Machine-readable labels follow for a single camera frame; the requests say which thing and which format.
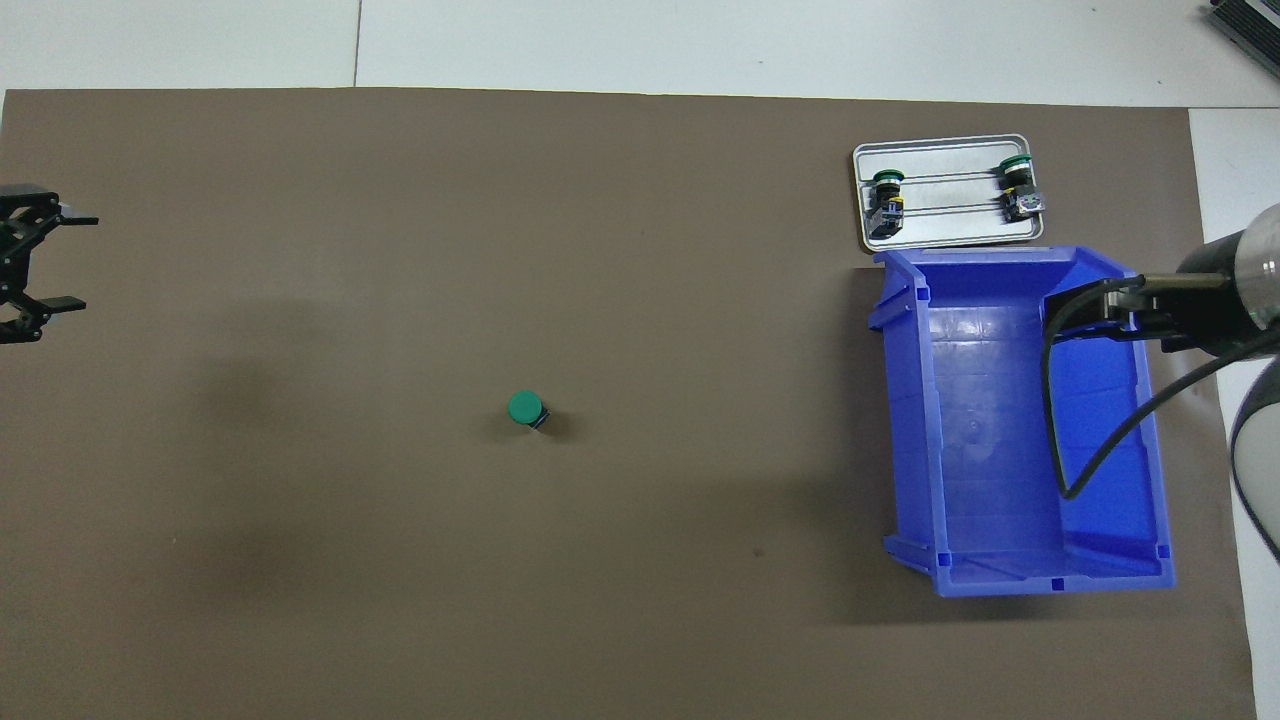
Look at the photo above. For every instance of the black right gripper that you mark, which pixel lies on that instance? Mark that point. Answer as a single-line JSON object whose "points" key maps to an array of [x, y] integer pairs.
{"points": [[1205, 300]]}

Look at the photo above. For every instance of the green push button switch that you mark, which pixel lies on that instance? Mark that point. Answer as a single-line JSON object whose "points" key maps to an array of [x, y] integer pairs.
{"points": [[1020, 190], [886, 200], [523, 407]]}

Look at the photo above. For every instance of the silver metal tray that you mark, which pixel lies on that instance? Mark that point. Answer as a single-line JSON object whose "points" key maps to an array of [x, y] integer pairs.
{"points": [[950, 225]]}

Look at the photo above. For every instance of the blue plastic storage bin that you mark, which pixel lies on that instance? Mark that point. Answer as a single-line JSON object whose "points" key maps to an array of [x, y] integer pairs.
{"points": [[980, 480]]}

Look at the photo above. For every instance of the grey finned metal device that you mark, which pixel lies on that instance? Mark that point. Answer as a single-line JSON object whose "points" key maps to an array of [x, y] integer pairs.
{"points": [[1250, 25]]}

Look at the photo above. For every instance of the brown table mat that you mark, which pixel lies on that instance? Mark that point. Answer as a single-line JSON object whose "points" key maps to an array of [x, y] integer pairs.
{"points": [[700, 300]]}

